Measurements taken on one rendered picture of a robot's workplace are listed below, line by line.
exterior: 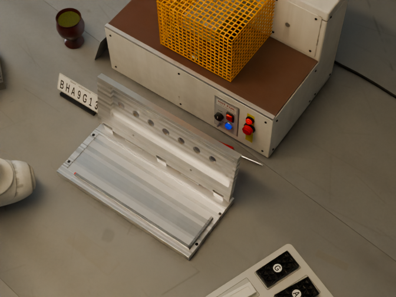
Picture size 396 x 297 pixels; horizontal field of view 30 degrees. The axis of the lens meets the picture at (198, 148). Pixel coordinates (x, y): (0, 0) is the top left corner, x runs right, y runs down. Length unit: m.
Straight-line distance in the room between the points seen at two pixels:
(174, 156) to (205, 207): 0.16
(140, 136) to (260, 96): 0.34
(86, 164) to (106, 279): 0.33
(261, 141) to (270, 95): 0.14
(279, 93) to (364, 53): 0.45
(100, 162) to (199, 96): 0.32
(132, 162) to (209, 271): 0.37
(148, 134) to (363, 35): 0.77
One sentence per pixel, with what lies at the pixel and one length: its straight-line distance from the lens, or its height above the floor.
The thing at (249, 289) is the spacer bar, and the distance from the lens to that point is 1.85.
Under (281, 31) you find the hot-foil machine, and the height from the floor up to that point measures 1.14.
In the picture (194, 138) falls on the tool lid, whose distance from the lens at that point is 1.86.
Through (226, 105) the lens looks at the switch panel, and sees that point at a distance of 1.95.
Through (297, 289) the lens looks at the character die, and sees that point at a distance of 1.86.
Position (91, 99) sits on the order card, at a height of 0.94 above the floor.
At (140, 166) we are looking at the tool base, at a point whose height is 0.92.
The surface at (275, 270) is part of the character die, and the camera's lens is 1.87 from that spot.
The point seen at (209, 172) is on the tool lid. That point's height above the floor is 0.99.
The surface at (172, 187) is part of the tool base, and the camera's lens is 1.97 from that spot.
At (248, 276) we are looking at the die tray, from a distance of 1.88.
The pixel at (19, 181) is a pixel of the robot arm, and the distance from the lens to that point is 1.91.
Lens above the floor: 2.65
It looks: 58 degrees down
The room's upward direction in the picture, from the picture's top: 2 degrees counter-clockwise
